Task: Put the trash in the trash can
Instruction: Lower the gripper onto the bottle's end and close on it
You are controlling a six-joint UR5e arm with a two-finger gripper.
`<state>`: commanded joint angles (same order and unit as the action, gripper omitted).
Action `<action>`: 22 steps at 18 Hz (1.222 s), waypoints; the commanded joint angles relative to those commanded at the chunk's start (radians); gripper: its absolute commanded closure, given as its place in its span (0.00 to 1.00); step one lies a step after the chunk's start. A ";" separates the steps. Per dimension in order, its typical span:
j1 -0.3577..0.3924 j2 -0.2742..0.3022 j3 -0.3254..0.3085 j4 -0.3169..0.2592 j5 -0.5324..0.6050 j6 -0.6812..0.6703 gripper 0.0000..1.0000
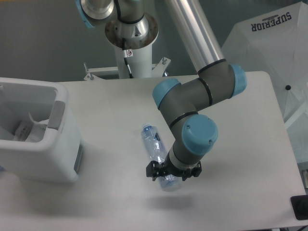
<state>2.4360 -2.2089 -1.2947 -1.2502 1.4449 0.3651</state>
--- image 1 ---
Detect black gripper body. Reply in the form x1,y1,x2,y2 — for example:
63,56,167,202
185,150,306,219
163,161,193,178

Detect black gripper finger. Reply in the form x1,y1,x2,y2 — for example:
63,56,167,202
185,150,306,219
181,161,202,181
146,161,166,181

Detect clear plastic water bottle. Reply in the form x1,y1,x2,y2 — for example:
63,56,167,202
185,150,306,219
141,123,180,192

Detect white plastic packaging bag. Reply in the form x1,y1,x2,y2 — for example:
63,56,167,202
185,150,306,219
25,113,49,142

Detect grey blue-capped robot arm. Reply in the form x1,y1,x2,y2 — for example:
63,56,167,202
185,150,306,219
75,0,247,180

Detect white trash can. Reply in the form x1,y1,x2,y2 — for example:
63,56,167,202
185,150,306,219
0,77,83,183

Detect paper trash in bin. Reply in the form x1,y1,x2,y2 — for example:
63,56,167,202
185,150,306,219
13,120,33,141

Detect black device at table corner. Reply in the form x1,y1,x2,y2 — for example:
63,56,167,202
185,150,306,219
290,195,308,220

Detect white superior umbrella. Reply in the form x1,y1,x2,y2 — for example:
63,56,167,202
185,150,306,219
222,2,308,121

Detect white metal base frame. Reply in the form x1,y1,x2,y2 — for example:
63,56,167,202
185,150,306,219
83,57,171,81

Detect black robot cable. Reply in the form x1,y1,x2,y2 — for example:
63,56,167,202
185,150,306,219
121,38,134,79

